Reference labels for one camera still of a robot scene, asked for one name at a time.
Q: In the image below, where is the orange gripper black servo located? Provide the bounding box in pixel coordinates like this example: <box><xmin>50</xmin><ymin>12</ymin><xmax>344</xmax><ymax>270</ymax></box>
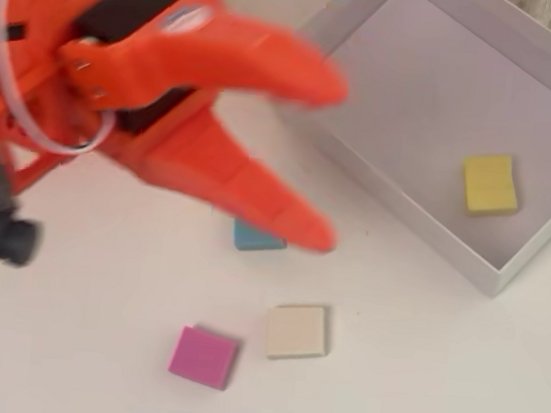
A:
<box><xmin>33</xmin><ymin>0</ymin><xmax>360</xmax><ymax>195</ymax></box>

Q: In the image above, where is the plain orange gripper finger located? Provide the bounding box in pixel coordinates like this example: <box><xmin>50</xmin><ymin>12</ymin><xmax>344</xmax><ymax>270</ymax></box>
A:
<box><xmin>123</xmin><ymin>86</ymin><xmax>354</xmax><ymax>257</ymax></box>

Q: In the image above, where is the yellow foam cuboid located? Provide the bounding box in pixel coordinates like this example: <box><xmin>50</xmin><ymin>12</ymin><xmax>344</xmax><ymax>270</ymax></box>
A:
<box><xmin>458</xmin><ymin>151</ymin><xmax>524</xmax><ymax>222</ymax></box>

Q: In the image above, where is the blue foam cuboid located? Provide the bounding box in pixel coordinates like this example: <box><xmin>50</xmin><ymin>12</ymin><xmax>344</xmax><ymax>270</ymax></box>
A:
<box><xmin>230</xmin><ymin>217</ymin><xmax>291</xmax><ymax>257</ymax></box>

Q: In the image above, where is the cream foam cuboid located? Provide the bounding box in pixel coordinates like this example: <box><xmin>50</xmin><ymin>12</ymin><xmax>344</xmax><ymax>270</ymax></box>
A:
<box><xmin>261</xmin><ymin>300</ymin><xmax>332</xmax><ymax>365</ymax></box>

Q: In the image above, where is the pink foam cuboid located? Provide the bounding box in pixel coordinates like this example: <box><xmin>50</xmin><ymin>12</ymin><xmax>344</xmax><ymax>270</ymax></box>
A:
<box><xmin>165</xmin><ymin>323</ymin><xmax>242</xmax><ymax>392</ymax></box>

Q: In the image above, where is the white cardboard bin box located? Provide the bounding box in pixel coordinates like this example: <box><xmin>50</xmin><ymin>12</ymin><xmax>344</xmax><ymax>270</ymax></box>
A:
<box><xmin>258</xmin><ymin>0</ymin><xmax>551</xmax><ymax>303</ymax></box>

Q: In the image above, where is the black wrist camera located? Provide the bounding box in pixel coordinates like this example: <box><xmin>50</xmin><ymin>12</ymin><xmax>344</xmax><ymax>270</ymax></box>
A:
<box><xmin>0</xmin><ymin>159</ymin><xmax>50</xmax><ymax>304</ymax></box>

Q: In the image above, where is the red white black servo cable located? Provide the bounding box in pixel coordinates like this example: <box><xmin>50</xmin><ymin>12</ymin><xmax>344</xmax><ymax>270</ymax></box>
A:
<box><xmin>0</xmin><ymin>0</ymin><xmax>128</xmax><ymax>159</ymax></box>

